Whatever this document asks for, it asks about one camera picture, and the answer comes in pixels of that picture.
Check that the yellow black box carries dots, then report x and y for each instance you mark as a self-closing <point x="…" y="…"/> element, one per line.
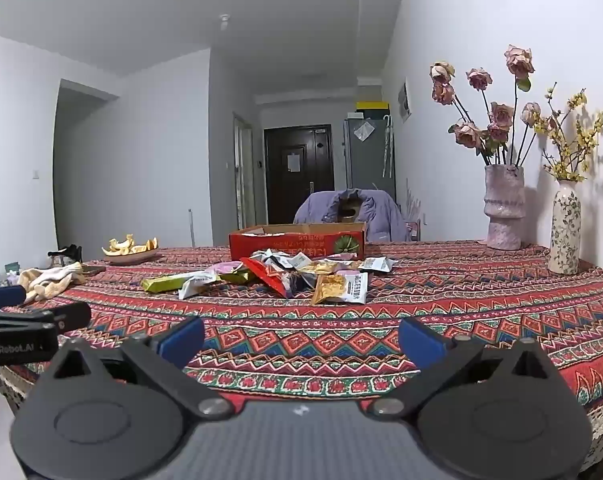
<point x="372" y="110"/>

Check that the black bag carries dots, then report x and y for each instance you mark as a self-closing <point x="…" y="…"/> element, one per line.
<point x="67" y="254"/>

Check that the glass door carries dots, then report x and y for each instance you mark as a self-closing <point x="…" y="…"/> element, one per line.
<point x="242" y="170"/>

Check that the wall poster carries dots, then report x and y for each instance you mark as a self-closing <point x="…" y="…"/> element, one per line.
<point x="404" y="101"/>

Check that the brown chair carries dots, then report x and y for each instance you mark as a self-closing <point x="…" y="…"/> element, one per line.
<point x="351" y="212"/>

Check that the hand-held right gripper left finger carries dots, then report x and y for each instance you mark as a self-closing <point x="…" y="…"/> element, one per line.
<point x="181" y="342"/>

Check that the dark entrance door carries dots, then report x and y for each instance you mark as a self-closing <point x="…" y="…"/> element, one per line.
<point x="321" y="170"/>

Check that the red cardboard box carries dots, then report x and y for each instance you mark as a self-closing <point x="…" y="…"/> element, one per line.
<point x="301" y="246"/>

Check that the bunch of pink roses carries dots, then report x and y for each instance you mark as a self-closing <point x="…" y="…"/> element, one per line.
<point x="469" y="134"/>

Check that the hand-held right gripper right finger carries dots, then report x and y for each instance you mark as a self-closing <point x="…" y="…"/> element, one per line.
<point x="421" y="342"/>

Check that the pile of snack packets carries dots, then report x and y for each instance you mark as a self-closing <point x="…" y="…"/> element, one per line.
<point x="281" y="280"/>

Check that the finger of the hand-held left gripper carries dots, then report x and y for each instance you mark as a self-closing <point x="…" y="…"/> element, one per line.
<point x="74" y="316"/>
<point x="1" y="297"/>

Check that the red patterned tablecloth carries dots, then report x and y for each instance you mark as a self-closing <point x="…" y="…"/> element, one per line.
<point x="331" y="340"/>

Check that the white paper on door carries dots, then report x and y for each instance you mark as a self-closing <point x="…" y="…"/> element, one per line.
<point x="294" y="162"/>

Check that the white folded umbrella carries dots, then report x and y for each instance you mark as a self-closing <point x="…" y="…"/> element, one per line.
<point x="387" y="145"/>

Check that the yellow fruit peels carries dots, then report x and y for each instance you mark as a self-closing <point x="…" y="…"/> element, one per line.
<point x="126" y="246"/>

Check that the purple puffer jacket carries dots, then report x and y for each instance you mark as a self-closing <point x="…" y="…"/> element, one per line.
<point x="381" y="215"/>

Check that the pink ceramic vase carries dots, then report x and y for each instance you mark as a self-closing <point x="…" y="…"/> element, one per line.
<point x="504" y="210"/>

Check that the clear plastic bag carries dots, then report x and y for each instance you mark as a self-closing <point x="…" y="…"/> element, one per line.
<point x="365" y="131"/>

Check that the beige towel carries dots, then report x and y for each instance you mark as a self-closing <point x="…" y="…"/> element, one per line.
<point x="51" y="280"/>

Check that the ceiling lamp socket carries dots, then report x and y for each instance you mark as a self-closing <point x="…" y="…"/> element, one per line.
<point x="225" y="19"/>

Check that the white mop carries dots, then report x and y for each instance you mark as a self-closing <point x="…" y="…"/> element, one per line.
<point x="191" y="227"/>

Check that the brown white cookie bag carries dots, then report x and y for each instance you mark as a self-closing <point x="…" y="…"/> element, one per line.
<point x="381" y="264"/>

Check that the grey refrigerator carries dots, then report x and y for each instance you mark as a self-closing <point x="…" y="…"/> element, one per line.
<point x="371" y="160"/>

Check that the brown plate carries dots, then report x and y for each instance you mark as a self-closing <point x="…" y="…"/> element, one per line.
<point x="131" y="259"/>

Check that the yellow flower branches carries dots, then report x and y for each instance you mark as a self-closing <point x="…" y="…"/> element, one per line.
<point x="566" y="172"/>

